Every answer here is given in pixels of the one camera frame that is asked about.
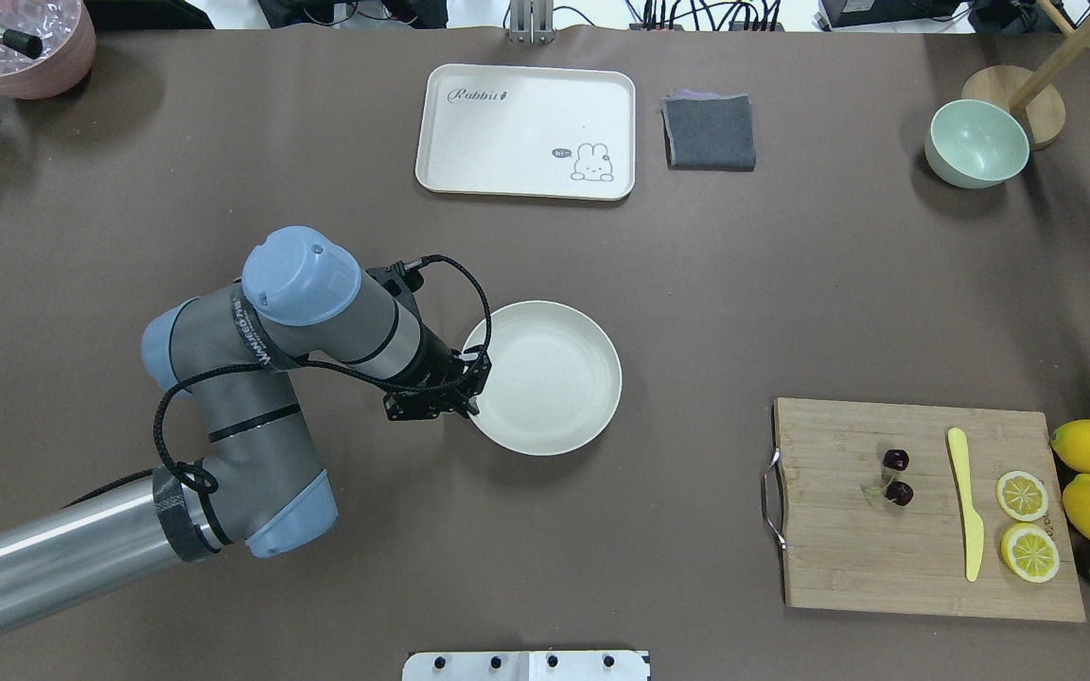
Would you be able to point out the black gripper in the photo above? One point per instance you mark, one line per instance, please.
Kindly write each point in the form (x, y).
(430, 364)

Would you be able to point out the cream shallow plate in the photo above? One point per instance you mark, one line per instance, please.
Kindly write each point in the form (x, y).
(555, 382)

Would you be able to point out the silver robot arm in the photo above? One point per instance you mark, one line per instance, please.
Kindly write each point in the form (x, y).
(238, 464)

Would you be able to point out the white rabbit tray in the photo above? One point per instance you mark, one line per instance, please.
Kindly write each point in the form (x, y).
(528, 131)

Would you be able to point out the dark red cherry upper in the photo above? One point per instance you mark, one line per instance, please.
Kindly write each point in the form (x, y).
(896, 459)

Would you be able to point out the dark red cherry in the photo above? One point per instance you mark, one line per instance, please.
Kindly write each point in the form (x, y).
(898, 493)
(896, 459)

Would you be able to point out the dark red cherry lower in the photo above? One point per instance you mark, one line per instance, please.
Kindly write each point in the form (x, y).
(898, 493)

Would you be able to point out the grey folded cloth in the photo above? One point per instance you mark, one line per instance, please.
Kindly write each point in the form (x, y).
(709, 131)

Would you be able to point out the bamboo cutting board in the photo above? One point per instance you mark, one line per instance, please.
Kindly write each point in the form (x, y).
(845, 547)

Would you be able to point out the yellow plastic knife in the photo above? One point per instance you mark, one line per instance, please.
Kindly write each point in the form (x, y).
(973, 525)

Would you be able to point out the pink ice bowl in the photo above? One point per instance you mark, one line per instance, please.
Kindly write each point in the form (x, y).
(46, 47)

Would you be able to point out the lemon slice near knife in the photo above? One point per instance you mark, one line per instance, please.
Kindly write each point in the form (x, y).
(1023, 496)

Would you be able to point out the mint green bowl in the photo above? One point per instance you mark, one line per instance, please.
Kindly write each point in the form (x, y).
(973, 144)

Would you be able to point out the lemon slice near lime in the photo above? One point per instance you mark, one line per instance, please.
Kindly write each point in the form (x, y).
(1030, 553)

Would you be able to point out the wooden cup stand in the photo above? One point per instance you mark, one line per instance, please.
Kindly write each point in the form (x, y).
(1029, 96)

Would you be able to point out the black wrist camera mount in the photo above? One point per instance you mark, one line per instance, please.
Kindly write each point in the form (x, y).
(399, 408)

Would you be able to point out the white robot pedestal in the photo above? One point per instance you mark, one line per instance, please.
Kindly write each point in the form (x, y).
(529, 665)

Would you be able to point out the aluminium frame post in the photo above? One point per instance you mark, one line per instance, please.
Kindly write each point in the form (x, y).
(530, 22)

